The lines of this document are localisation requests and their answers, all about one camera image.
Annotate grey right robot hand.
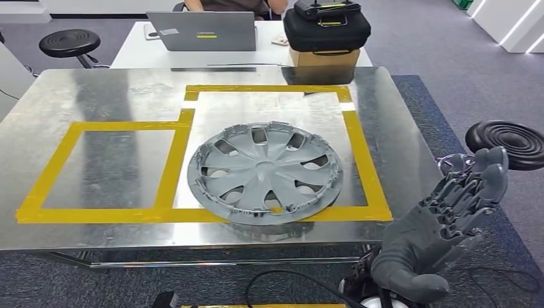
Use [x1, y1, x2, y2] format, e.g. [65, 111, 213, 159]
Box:
[370, 146, 509, 304]

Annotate silver plastic wheel hubcap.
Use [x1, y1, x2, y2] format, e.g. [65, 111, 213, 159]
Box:
[187, 121, 344, 226]

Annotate steel workbench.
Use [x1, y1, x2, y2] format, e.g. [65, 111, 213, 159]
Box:
[0, 65, 443, 270]

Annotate black round stool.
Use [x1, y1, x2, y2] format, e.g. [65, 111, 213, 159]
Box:
[38, 28, 102, 70]
[435, 120, 544, 176]

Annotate black carrying case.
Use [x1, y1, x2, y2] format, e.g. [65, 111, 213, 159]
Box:
[283, 7, 372, 53]

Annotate yellow tape double rectangle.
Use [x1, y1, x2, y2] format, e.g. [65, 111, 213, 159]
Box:
[16, 84, 393, 225]

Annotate person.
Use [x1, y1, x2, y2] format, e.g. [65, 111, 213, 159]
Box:
[183, 0, 290, 21]

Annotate grey laptop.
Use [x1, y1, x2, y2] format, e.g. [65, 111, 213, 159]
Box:
[146, 11, 257, 53]

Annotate small white device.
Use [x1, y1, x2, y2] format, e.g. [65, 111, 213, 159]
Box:
[143, 23, 162, 42]

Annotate white side desk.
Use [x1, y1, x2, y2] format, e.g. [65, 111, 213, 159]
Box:
[0, 41, 37, 123]

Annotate right wrist camera unit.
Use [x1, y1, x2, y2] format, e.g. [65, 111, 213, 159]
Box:
[342, 248, 386, 308]

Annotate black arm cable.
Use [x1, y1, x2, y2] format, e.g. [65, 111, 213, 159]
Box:
[245, 269, 362, 308]

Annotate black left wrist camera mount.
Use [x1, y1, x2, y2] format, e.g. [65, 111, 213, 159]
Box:
[152, 291, 182, 308]

